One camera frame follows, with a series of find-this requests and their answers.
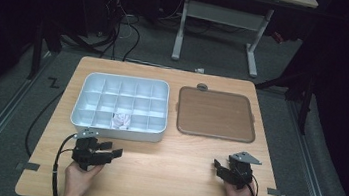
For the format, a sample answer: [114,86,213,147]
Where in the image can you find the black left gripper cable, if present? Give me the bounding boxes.
[17,86,84,196]

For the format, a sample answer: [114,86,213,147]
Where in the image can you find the brown flat tray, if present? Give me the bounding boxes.
[172,84,261,145]

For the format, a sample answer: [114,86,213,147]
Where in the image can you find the red object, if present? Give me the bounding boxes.
[271,31,286,46]

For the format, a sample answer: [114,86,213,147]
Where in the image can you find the white compartment storage box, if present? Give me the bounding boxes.
[67,69,174,146]

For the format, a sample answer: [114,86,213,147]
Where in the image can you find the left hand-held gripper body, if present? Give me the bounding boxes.
[68,125,110,174]

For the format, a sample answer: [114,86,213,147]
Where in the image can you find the black floor cables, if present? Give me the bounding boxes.
[56,0,146,65]

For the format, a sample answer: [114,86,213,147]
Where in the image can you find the grey tape strip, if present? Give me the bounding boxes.
[265,187,289,196]
[15,160,41,173]

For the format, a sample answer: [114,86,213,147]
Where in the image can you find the desk with white legs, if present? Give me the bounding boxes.
[169,0,319,85]

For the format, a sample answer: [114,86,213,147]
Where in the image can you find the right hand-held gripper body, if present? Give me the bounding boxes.
[222,148,264,193]

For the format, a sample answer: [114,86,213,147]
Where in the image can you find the person's left hand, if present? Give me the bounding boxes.
[61,159,106,196]

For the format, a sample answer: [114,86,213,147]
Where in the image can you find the black metal stand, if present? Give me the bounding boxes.
[26,16,67,85]
[249,66,318,137]

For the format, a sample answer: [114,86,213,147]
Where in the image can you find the white sock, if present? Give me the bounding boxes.
[110,112,133,131]

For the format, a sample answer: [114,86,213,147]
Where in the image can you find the grey round knob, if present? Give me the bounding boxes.
[196,82,209,93]

